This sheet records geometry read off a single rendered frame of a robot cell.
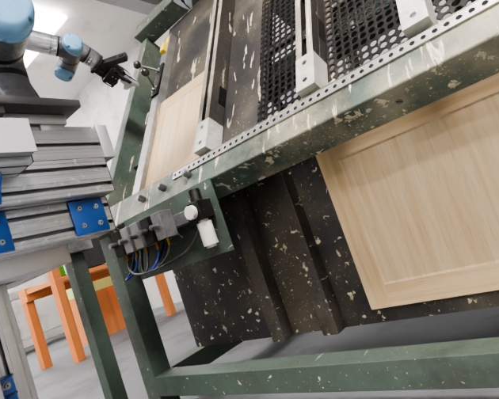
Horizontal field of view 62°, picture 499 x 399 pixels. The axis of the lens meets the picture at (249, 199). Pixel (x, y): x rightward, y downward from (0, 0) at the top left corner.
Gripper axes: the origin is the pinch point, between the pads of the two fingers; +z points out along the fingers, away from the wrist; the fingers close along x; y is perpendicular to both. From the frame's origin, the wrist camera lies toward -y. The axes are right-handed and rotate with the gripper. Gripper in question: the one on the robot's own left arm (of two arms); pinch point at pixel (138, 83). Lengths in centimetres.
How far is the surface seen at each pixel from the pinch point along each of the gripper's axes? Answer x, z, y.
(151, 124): 22.3, 8.2, 2.7
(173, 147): 46.2, 10.5, -6.6
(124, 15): -397, 71, 112
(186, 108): 31.4, 10.6, -17.0
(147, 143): 32.1, 8.1, 6.4
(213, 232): 96, 12, -17
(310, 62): 77, 5, -70
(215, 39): 20.6, 5.0, -43.7
